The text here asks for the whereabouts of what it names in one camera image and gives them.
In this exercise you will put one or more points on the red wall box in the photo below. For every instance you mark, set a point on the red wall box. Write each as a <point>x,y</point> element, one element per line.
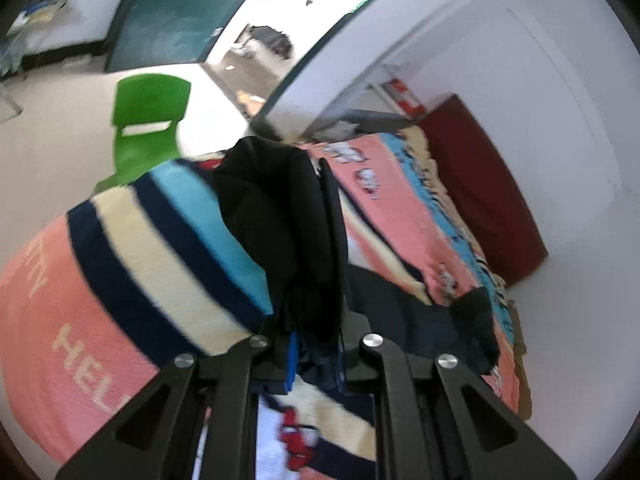
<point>406,96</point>

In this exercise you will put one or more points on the green plastic chair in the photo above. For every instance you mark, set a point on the green plastic chair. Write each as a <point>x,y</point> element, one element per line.
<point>145,120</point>

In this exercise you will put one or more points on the dark red headboard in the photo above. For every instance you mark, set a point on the dark red headboard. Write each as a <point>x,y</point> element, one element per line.
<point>480,185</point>

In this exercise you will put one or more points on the cluttered table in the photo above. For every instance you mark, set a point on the cluttered table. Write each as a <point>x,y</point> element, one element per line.
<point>30,20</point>

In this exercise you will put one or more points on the pink striped printed blanket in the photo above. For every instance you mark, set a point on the pink striped printed blanket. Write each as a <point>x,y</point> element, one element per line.
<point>150,265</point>

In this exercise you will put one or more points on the green door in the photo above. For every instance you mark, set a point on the green door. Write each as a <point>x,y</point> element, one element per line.
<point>175,10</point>

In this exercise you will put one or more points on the dark pile of clothes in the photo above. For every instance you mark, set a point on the dark pile of clothes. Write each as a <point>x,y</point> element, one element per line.
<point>272,40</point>

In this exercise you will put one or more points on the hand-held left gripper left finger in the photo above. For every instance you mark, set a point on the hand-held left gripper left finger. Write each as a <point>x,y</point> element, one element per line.
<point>291,362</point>

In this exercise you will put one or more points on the black jacket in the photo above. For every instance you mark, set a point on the black jacket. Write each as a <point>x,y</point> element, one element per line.
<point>280,220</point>

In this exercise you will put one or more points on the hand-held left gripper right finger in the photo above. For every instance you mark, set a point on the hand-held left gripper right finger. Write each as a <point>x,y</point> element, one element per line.
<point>385,375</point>

